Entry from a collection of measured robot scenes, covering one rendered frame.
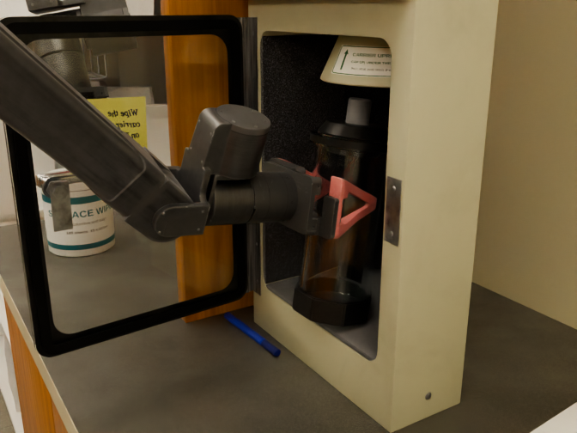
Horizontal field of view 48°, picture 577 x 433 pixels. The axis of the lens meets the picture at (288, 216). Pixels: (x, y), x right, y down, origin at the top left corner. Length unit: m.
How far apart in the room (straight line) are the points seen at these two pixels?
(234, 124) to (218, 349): 0.40
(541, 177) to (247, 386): 0.56
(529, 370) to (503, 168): 0.36
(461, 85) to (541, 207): 0.45
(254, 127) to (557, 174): 0.57
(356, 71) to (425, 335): 0.30
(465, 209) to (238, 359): 0.38
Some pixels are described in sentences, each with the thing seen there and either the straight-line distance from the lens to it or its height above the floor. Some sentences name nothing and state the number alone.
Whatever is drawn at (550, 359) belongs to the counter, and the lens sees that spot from 0.97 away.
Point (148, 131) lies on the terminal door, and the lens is 0.82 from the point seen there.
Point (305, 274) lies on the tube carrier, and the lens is 0.79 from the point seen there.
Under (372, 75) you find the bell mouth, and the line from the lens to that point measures 0.72.
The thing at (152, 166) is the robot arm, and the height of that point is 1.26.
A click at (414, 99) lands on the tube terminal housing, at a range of 0.64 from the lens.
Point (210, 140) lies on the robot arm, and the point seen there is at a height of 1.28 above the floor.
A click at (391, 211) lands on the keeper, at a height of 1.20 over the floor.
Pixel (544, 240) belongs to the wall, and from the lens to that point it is 1.10.
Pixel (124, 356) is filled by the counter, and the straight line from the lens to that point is 0.94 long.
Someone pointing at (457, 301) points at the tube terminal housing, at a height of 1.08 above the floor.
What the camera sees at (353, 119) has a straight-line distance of 0.77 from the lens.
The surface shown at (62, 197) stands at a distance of 0.77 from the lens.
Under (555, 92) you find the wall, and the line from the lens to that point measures 1.06.
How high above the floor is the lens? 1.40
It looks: 18 degrees down
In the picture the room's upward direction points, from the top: straight up
